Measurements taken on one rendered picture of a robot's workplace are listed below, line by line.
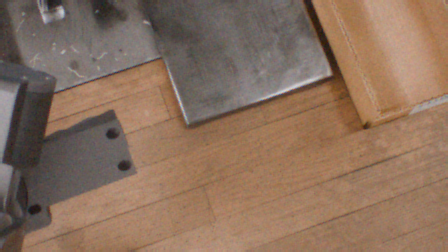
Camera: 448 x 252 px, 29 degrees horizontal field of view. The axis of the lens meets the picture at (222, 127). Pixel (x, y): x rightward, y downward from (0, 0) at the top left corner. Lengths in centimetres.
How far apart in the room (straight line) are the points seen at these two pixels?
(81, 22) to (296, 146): 28
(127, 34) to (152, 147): 13
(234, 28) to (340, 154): 18
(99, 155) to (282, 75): 38
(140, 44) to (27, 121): 45
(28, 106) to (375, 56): 53
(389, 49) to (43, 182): 50
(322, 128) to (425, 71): 13
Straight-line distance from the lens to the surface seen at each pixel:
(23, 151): 55
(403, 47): 100
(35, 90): 54
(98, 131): 61
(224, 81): 94
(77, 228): 94
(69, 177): 62
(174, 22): 97
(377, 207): 95
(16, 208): 57
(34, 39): 100
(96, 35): 99
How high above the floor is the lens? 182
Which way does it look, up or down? 75 degrees down
